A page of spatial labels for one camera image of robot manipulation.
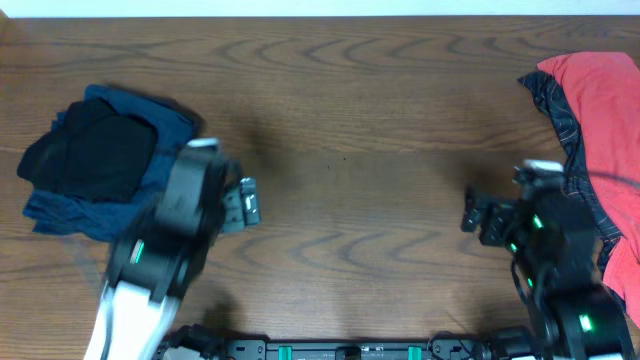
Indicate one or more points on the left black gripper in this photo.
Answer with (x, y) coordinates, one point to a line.
(234, 219)

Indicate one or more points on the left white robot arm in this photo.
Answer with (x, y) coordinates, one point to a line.
(153, 263)

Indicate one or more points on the folded navy blue shorts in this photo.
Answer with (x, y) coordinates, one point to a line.
(56, 214)

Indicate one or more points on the black patterned garment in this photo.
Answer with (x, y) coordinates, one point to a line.
(550, 99)

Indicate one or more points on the red garment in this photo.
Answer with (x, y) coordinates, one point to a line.
(602, 89)

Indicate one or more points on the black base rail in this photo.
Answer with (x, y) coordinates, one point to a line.
(199, 343)

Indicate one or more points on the black t-shirt with logo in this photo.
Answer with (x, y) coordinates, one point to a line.
(95, 154)

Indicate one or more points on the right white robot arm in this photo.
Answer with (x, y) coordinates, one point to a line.
(551, 238)

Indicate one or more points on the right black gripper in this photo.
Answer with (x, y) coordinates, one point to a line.
(479, 208)

